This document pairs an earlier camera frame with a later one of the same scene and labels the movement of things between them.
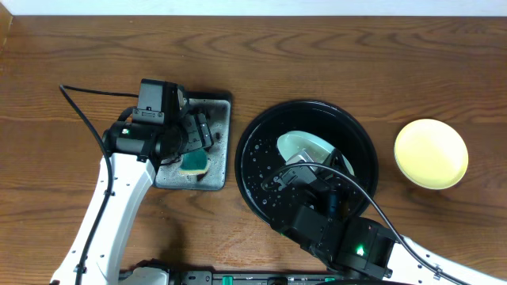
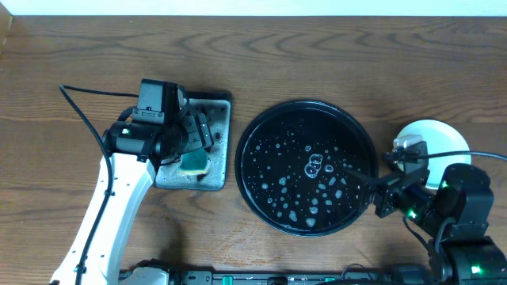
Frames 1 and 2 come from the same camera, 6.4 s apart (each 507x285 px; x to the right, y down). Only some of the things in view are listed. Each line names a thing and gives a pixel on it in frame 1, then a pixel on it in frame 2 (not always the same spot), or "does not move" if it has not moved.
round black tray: x=257 y=154 does not move
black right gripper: x=337 y=187 -> x=390 y=190
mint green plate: x=290 y=142 -> x=440 y=138
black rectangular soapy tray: x=216 y=108 does not move
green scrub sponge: x=194 y=162 does not move
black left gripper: x=200 y=135 does not move
